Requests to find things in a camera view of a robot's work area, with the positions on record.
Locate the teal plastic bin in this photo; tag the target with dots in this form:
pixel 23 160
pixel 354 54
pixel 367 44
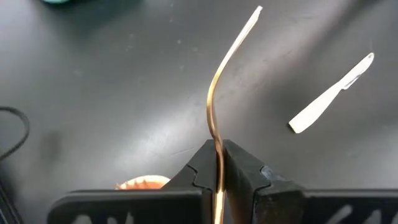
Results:
pixel 56 1

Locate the black table mat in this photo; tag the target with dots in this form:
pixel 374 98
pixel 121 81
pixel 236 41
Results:
pixel 93 77

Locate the gold spoon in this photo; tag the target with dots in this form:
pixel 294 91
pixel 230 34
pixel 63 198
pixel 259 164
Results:
pixel 143 183

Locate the gold fork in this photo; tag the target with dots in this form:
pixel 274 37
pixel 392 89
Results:
pixel 210 109

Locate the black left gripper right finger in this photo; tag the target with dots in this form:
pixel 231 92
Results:
pixel 280 205

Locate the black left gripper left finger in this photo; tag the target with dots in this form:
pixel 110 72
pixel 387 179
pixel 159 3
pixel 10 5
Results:
pixel 174 205

